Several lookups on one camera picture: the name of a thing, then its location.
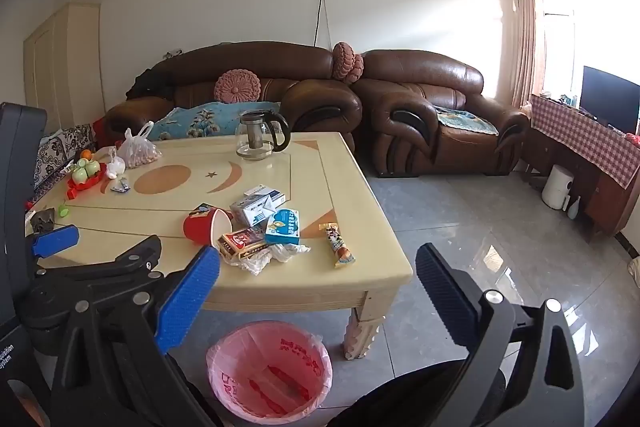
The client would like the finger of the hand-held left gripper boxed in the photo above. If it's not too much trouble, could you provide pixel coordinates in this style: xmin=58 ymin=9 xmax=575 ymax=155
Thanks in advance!
xmin=25 ymin=225 xmax=81 ymax=275
xmin=20 ymin=234 xmax=164 ymax=329

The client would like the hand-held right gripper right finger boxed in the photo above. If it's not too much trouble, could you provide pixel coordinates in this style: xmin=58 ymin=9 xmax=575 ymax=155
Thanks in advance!
xmin=415 ymin=243 xmax=608 ymax=427

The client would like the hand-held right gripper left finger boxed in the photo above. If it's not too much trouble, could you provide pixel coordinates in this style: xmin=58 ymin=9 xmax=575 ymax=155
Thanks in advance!
xmin=50 ymin=246 xmax=223 ymax=427

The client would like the red purple card box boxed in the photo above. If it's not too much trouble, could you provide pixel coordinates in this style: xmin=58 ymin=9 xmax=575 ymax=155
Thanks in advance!
xmin=216 ymin=229 xmax=267 ymax=260

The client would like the pink-lined trash bin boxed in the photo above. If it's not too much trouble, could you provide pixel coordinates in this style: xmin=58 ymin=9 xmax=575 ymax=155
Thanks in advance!
xmin=206 ymin=321 xmax=333 ymax=425

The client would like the blue cartoon medicine box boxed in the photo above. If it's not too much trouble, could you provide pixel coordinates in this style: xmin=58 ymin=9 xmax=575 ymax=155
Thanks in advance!
xmin=264 ymin=208 xmax=301 ymax=246

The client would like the dark crumpled wrapper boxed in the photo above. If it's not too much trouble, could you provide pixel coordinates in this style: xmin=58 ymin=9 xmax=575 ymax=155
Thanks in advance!
xmin=30 ymin=208 xmax=56 ymax=233

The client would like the black white patterned cloth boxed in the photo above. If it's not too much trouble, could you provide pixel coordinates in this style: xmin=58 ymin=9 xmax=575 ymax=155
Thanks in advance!
xmin=32 ymin=123 xmax=98 ymax=208

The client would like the red fruit plate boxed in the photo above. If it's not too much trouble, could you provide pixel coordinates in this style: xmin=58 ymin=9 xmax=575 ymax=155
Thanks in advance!
xmin=67 ymin=159 xmax=108 ymax=200

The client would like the red paper cup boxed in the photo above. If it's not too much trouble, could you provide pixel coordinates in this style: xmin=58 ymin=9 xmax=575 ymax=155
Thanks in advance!
xmin=182 ymin=205 xmax=234 ymax=253

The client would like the cream wardrobe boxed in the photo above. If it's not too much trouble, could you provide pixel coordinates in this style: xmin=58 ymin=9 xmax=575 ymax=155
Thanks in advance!
xmin=22 ymin=3 xmax=107 ymax=132

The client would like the crumpled white plastic wrapper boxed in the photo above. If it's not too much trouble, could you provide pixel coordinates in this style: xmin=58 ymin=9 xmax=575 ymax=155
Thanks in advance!
xmin=222 ymin=243 xmax=312 ymax=277

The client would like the snack stick wrapper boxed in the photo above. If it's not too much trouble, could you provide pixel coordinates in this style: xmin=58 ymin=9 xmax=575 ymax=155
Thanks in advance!
xmin=319 ymin=222 xmax=357 ymax=268

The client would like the plastic bag of nuts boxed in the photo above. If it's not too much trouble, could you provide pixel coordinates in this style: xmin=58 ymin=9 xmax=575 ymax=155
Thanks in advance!
xmin=116 ymin=121 xmax=163 ymax=170

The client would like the dark clothing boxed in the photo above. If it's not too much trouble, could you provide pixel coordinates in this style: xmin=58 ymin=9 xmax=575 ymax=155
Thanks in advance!
xmin=125 ymin=68 xmax=176 ymax=100

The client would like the white round appliance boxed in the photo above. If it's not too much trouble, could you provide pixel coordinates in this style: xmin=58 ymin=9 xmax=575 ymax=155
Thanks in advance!
xmin=542 ymin=164 xmax=575 ymax=210

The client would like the blue armchair seat cover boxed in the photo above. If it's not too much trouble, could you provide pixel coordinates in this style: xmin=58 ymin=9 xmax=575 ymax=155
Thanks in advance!
xmin=432 ymin=106 xmax=500 ymax=136

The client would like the cream wooden coffee table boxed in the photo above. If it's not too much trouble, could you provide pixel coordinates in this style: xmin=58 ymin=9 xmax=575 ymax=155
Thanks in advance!
xmin=25 ymin=132 xmax=415 ymax=360

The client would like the blue floral cushion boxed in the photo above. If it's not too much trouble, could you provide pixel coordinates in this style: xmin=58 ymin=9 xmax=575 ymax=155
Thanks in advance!
xmin=149 ymin=101 xmax=282 ymax=142

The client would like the brown wooden cabinet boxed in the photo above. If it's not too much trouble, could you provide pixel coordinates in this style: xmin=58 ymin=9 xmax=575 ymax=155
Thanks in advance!
xmin=522 ymin=127 xmax=636 ymax=243

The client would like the red checkered cloth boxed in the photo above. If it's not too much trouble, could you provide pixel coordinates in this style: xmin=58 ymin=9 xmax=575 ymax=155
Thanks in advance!
xmin=529 ymin=94 xmax=640 ymax=190

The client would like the brown leather sofa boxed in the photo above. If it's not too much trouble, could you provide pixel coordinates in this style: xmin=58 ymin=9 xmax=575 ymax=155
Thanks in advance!
xmin=102 ymin=42 xmax=363 ymax=152

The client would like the black television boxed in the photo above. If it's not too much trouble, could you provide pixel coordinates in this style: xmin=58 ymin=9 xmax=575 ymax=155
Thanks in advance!
xmin=580 ymin=66 xmax=640 ymax=135

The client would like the beige curtain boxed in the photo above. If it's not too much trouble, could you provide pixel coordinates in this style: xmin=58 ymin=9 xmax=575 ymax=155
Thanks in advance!
xmin=510 ymin=0 xmax=543 ymax=110

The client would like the window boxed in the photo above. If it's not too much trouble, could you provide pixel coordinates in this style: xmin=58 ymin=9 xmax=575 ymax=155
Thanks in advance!
xmin=537 ymin=0 xmax=640 ymax=108

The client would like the glass teapot with black handle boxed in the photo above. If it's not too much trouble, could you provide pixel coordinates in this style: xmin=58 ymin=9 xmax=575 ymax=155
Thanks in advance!
xmin=235 ymin=109 xmax=292 ymax=162

